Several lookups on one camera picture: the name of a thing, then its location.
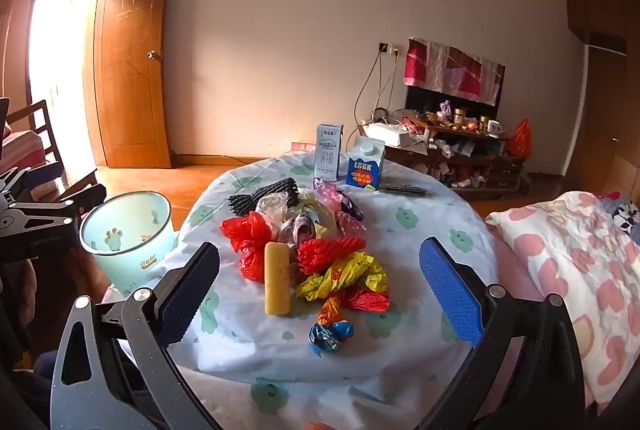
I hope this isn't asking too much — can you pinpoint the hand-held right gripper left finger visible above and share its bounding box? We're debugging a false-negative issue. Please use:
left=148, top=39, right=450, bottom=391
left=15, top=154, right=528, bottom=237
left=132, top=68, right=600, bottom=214
left=50, top=241, right=223, bottom=430

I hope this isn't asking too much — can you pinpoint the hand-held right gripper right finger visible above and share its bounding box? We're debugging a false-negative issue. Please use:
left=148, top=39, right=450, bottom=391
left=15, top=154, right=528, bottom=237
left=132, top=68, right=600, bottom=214
left=418, top=236, right=586, bottom=430

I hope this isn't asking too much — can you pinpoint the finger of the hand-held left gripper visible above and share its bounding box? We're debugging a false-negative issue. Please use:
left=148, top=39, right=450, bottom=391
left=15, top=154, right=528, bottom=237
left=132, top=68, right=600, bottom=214
left=10, top=183, right=107, bottom=227
left=0, top=166, right=66, bottom=203

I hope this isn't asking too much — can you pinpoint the light blue plastic bin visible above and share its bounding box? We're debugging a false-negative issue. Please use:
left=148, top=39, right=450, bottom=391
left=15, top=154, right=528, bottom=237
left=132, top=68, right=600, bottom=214
left=80, top=191, right=180, bottom=297

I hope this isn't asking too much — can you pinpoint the red plastic bag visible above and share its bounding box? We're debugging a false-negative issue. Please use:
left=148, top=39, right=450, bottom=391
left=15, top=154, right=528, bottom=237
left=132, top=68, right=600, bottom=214
left=220, top=213, right=273, bottom=282

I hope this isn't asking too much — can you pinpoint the orange red bag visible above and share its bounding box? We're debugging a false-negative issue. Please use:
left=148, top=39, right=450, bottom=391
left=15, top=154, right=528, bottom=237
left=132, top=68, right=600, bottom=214
left=316, top=285, right=391, bottom=328

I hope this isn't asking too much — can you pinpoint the yellow foam stick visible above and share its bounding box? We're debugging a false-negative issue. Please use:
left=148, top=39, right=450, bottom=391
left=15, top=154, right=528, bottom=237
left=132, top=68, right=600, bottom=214
left=264, top=241, right=292, bottom=315

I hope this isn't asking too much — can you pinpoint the clear plastic bag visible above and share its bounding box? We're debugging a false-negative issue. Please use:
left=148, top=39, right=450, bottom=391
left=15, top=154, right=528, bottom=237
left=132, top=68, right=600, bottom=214
left=256, top=193, right=292, bottom=231

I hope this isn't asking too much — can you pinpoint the black knitted cloth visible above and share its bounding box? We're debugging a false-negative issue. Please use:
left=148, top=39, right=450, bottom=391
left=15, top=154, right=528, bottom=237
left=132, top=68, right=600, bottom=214
left=228, top=177, right=300, bottom=217

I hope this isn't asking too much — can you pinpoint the red foam net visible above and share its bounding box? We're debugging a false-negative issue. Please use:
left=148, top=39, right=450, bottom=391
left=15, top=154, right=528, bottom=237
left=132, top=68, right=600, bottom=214
left=296, top=236, right=368, bottom=288

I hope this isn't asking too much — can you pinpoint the blue wrapper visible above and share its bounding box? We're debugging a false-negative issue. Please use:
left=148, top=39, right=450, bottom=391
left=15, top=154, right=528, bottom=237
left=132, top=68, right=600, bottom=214
left=308, top=320, right=353, bottom=357

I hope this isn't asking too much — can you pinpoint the purple wrapper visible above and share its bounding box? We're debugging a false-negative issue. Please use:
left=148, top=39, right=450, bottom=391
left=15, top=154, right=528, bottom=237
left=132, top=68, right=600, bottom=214
left=336, top=187, right=366, bottom=221

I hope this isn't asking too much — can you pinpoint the yellow blue plastic bag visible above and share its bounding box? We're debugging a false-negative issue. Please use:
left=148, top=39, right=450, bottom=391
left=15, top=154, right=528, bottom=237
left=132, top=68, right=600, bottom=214
left=300, top=200, right=342, bottom=237

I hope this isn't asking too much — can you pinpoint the pink plastic bag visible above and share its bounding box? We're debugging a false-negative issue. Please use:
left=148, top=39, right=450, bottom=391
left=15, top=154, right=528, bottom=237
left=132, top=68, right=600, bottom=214
left=314, top=179, right=369, bottom=242

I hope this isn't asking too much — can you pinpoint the red striped blanket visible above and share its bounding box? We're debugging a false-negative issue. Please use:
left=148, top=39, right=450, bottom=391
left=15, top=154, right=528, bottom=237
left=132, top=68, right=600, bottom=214
left=0, top=130, right=48, bottom=171

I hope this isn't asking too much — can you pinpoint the dark wooden chair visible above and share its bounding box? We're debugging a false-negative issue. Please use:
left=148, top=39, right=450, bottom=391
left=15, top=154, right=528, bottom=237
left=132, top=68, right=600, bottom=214
left=5, top=99, right=108, bottom=211

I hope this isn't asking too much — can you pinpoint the white cloud-print tablecloth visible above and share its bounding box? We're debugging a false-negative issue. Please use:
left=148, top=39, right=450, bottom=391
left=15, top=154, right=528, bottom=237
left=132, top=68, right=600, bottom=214
left=102, top=150, right=501, bottom=430

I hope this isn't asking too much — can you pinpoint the pink floral blanket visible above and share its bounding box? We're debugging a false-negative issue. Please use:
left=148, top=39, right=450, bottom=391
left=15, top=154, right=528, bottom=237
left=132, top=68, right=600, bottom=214
left=485, top=190, right=640, bottom=406

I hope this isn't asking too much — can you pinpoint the wooden television cabinet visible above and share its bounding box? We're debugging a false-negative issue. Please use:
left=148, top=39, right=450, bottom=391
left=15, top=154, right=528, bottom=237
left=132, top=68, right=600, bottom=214
left=357, top=110, right=526, bottom=201

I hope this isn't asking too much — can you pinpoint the beige curtain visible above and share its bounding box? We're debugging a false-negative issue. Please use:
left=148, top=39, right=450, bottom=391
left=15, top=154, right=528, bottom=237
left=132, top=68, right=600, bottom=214
left=0, top=0, right=51, bottom=111

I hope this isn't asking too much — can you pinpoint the wooden door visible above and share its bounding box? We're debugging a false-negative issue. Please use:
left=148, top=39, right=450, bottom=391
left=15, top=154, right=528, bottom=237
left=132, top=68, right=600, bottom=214
left=82, top=0, right=176, bottom=169

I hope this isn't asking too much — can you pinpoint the blue white gable carton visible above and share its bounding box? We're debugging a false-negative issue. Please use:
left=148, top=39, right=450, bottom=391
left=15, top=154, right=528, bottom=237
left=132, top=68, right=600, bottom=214
left=346, top=135, right=387, bottom=190

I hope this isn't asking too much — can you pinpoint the orange shopping bag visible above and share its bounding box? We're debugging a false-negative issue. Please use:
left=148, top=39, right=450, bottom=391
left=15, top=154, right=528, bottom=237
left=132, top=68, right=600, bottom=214
left=509, top=117, right=532, bottom=159

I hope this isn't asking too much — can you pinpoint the white box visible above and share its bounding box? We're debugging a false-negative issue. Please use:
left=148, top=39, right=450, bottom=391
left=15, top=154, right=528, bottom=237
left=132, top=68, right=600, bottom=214
left=367, top=123, right=408, bottom=147

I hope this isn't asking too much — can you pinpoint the tall white milk carton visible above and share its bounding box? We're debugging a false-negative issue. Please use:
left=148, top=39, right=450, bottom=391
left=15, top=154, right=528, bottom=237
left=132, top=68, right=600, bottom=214
left=315, top=122, right=345, bottom=183

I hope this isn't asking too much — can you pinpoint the black white cloth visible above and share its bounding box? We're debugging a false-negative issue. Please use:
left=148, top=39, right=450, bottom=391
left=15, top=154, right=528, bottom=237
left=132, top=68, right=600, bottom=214
left=597, top=193, right=640, bottom=241

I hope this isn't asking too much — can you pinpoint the black television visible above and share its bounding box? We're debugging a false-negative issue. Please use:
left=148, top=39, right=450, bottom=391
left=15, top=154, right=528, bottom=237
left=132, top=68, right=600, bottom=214
left=405, top=83, right=501, bottom=121

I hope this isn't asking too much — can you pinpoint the red patchwork cloth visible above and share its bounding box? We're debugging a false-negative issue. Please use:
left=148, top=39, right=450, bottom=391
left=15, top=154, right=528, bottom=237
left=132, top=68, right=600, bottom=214
left=404, top=36, right=506, bottom=107

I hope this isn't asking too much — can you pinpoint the wooden wardrobe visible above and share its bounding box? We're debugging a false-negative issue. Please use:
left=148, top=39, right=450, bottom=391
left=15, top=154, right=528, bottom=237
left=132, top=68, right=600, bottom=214
left=565, top=0, right=640, bottom=211

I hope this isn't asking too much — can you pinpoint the white power cable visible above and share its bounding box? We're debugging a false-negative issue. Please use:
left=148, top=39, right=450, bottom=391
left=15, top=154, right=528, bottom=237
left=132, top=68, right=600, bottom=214
left=354, top=51, right=387, bottom=123
left=374, top=54, right=400, bottom=117

